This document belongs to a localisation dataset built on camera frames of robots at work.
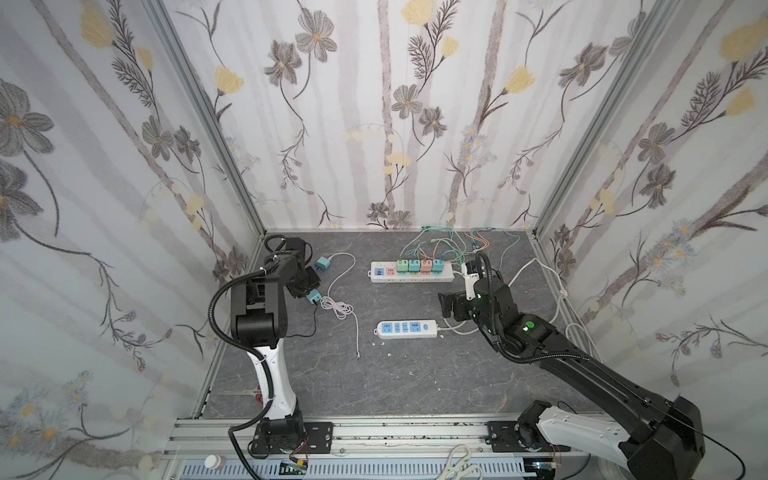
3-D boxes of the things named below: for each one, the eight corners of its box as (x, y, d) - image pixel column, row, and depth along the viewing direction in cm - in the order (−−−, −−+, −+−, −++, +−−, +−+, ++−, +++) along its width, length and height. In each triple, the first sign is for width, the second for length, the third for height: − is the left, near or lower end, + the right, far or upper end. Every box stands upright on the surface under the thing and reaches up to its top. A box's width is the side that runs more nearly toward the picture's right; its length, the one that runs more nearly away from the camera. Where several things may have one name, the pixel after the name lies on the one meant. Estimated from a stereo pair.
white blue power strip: (374, 339, 94) (374, 334, 91) (375, 325, 97) (374, 320, 94) (436, 339, 94) (438, 335, 91) (435, 325, 97) (436, 320, 94)
